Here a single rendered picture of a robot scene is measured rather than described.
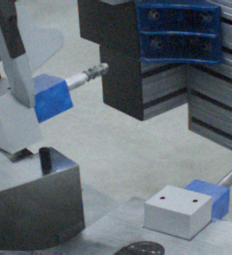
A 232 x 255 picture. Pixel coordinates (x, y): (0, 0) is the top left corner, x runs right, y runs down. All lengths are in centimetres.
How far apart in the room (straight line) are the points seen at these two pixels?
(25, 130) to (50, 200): 7
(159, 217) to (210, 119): 55
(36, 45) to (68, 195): 13
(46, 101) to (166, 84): 46
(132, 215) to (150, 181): 181
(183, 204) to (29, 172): 15
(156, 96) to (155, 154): 149
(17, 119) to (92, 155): 196
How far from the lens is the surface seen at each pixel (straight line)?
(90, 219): 85
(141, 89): 121
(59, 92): 80
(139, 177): 259
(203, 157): 268
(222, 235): 71
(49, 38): 77
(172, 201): 71
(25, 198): 75
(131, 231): 72
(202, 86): 124
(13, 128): 78
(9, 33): 73
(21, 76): 75
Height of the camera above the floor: 125
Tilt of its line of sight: 24 degrees down
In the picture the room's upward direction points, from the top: 4 degrees counter-clockwise
